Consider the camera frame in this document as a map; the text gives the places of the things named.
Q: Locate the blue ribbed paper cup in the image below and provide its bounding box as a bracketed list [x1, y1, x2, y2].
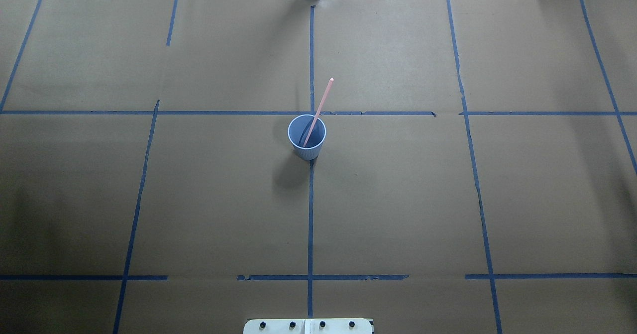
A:
[287, 114, 327, 161]

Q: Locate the brown paper table cover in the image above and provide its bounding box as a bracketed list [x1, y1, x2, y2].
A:
[1, 0, 636, 334]

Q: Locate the white bracket with screws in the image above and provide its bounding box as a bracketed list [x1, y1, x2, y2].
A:
[243, 318, 375, 334]

